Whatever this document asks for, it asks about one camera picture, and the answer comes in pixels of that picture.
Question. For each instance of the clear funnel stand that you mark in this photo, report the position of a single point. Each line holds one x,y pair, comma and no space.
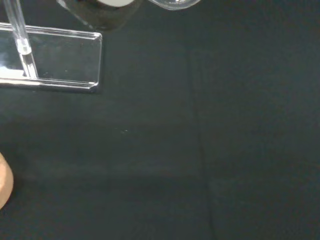
65,57

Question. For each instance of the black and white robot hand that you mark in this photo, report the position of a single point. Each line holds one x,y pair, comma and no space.
115,2

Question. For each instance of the person's hand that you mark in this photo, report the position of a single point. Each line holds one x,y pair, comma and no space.
5,180

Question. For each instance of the black table cloth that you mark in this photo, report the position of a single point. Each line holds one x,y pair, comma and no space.
190,150

